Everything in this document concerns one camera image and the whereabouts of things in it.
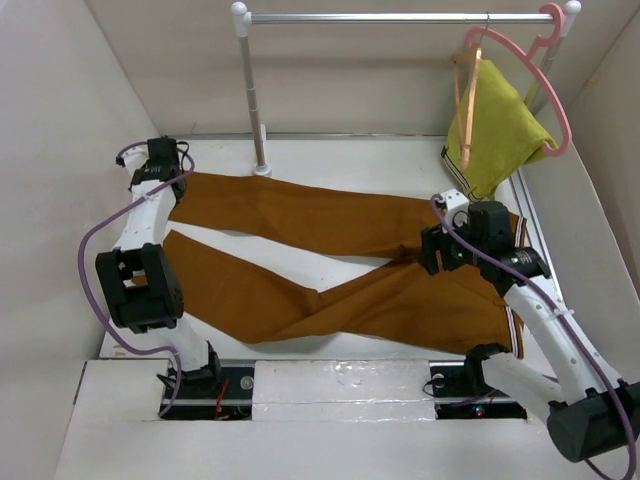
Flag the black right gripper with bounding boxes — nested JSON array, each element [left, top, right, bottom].
[[415, 211, 486, 274]]

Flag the brown trousers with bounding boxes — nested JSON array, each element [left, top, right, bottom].
[[165, 173, 524, 356]]

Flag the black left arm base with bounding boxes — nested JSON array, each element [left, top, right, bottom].
[[157, 362, 255, 421]]

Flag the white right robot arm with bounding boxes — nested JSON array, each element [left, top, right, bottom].
[[418, 190, 639, 470]]

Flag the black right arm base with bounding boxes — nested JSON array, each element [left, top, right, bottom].
[[422, 343, 528, 420]]

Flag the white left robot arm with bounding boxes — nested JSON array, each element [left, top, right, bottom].
[[95, 137, 224, 398]]

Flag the yellow-green trousers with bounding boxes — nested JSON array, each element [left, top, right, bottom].
[[441, 60, 557, 201]]

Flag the wooden hanger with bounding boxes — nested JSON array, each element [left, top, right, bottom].
[[451, 34, 484, 173]]

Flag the pink plastic hanger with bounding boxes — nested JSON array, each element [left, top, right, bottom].
[[465, 3, 572, 157]]

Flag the silver clothes rack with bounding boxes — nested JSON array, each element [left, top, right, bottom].
[[231, 1, 582, 176]]

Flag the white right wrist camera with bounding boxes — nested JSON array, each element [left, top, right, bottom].
[[431, 189, 470, 231]]

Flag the aluminium side rail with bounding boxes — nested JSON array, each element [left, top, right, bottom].
[[509, 170, 564, 302]]

